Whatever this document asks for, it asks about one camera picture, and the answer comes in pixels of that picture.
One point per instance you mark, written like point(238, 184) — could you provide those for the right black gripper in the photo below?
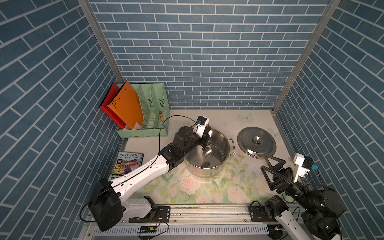
point(279, 186)

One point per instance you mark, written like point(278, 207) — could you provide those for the red folder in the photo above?
point(108, 99)

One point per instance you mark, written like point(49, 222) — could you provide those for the aluminium mounting rail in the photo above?
point(211, 222)

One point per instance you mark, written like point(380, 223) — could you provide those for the treehouse book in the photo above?
point(126, 162)

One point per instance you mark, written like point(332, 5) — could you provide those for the orange folder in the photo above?
point(128, 107)

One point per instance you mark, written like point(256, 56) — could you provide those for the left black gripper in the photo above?
point(202, 140)

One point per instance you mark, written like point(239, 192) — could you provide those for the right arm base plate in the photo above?
point(258, 214)

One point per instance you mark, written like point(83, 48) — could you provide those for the green file organizer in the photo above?
point(155, 107)

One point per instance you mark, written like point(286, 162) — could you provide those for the small black circuit board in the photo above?
point(145, 230)

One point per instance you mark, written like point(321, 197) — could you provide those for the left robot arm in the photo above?
point(106, 203)

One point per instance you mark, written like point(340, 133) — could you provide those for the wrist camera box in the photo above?
point(200, 126)
point(303, 165)

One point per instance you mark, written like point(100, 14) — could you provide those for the steel ladle spoon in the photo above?
point(207, 151)

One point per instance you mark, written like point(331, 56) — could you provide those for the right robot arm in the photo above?
point(322, 207)

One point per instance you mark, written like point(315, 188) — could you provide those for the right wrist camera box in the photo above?
point(303, 165)

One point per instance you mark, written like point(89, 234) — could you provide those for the steel pot lid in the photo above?
point(256, 142)

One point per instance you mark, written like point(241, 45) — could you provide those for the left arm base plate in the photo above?
point(159, 214)

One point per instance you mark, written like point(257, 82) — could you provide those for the steel soup pot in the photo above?
point(209, 161)

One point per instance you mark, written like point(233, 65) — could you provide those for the floral table mat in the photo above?
point(241, 180)

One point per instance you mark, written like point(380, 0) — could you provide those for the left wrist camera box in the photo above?
point(200, 126)

